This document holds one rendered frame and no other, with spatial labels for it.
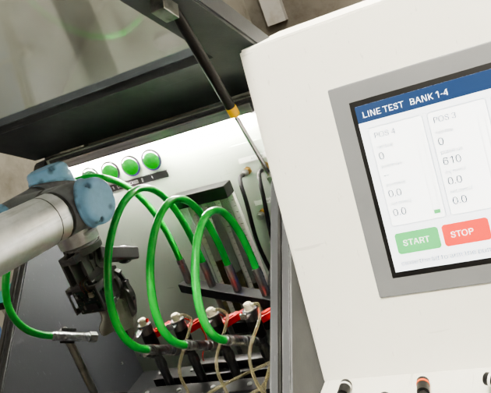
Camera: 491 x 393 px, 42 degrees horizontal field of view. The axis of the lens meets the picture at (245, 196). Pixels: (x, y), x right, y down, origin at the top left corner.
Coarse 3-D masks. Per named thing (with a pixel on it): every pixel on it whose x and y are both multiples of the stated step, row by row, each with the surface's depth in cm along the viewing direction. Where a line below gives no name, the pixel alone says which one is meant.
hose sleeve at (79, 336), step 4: (52, 332) 122; (56, 332) 122; (60, 332) 123; (64, 332) 123; (68, 332) 124; (72, 332) 125; (76, 332) 125; (80, 332) 126; (84, 332) 126; (88, 332) 127; (56, 336) 122; (60, 336) 122; (64, 336) 123; (68, 336) 123; (72, 336) 124; (76, 336) 125; (80, 336) 125; (84, 336) 126; (88, 336) 126; (52, 340) 122; (56, 340) 122; (60, 340) 123; (64, 340) 123; (68, 340) 124; (72, 340) 124; (76, 340) 125; (80, 340) 125; (84, 340) 126; (88, 340) 126
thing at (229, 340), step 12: (204, 216) 108; (228, 216) 115; (204, 228) 106; (240, 228) 118; (240, 240) 119; (192, 252) 103; (252, 252) 120; (192, 264) 102; (252, 264) 120; (192, 276) 101; (192, 288) 101; (264, 288) 121; (204, 312) 101; (204, 324) 101; (216, 336) 103; (228, 336) 106; (240, 336) 109
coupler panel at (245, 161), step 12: (240, 144) 135; (240, 156) 136; (252, 156) 135; (264, 156) 134; (240, 168) 137; (252, 168) 136; (252, 180) 137; (264, 180) 136; (252, 192) 138; (264, 192) 137; (252, 204) 139; (264, 216) 137; (264, 228) 140; (264, 240) 142
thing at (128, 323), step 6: (120, 300) 118; (120, 306) 118; (126, 306) 118; (120, 312) 117; (126, 312) 119; (120, 318) 117; (126, 318) 119; (132, 318) 119; (126, 324) 118; (132, 324) 120; (126, 330) 121; (132, 330) 120; (132, 336) 121
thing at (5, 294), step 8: (80, 176) 127; (88, 176) 128; (96, 176) 129; (104, 176) 130; (120, 184) 132; (128, 184) 134; (144, 200) 136; (152, 208) 137; (168, 232) 140; (168, 240) 140; (176, 248) 141; (176, 256) 141; (8, 272) 117; (8, 280) 116; (8, 288) 116; (8, 296) 116; (8, 304) 116; (8, 312) 117; (16, 320) 117; (24, 328) 118; (32, 328) 119; (40, 336) 120; (48, 336) 121
